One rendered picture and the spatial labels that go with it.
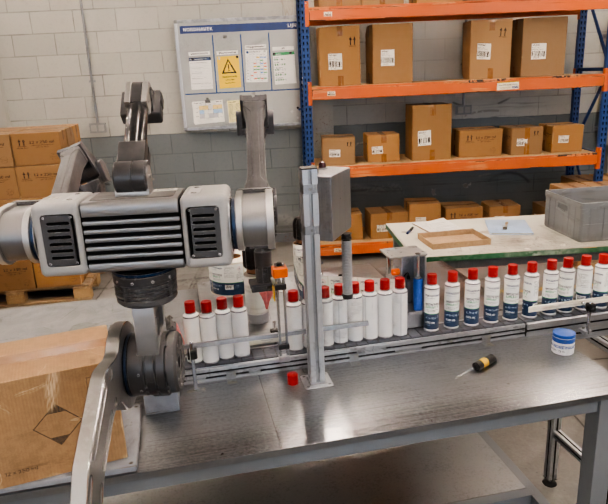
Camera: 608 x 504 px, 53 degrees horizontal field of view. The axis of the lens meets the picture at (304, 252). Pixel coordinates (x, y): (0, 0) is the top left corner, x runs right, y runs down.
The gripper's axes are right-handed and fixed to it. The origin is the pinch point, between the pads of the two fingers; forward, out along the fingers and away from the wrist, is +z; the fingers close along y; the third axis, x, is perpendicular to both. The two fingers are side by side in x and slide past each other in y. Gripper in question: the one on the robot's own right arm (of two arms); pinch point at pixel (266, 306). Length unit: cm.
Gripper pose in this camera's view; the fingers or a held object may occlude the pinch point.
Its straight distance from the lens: 202.3
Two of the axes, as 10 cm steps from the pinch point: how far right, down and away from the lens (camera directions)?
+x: 2.0, 2.9, -9.4
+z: 0.5, 9.5, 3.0
